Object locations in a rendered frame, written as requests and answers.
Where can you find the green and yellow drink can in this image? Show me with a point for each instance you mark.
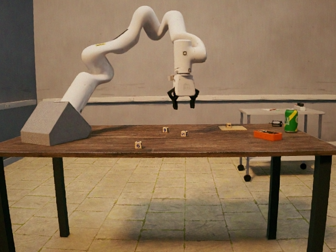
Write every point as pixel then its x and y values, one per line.
pixel 291 120

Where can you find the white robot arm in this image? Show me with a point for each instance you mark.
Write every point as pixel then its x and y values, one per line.
pixel 188 50

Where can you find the beige square mat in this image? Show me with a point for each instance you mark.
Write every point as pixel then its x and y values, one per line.
pixel 232 128

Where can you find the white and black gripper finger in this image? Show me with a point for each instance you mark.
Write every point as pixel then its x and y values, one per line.
pixel 173 98
pixel 193 98

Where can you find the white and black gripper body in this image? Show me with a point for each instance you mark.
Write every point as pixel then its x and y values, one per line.
pixel 184 85

